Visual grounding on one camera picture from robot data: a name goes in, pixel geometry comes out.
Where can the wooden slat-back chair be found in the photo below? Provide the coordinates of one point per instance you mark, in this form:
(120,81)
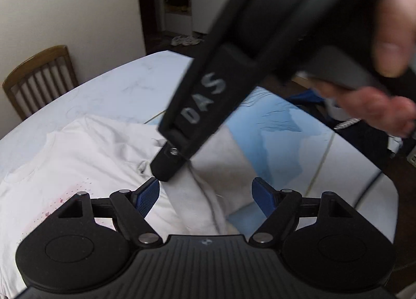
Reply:
(39,80)

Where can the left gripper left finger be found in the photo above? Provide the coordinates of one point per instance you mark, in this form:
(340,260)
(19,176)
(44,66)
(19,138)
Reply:
(131,209)

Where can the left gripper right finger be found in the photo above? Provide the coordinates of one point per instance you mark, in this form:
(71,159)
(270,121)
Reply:
(281,209)

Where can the white printed sweatshirt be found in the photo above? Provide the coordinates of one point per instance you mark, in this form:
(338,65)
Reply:
(100,156)

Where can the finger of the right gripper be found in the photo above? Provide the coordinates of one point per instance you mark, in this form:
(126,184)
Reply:
(167,162)

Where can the person's right hand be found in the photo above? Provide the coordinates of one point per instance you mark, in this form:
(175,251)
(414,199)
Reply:
(393,49)

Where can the white sneakers pair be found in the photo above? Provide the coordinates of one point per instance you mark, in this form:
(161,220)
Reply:
(185,41)

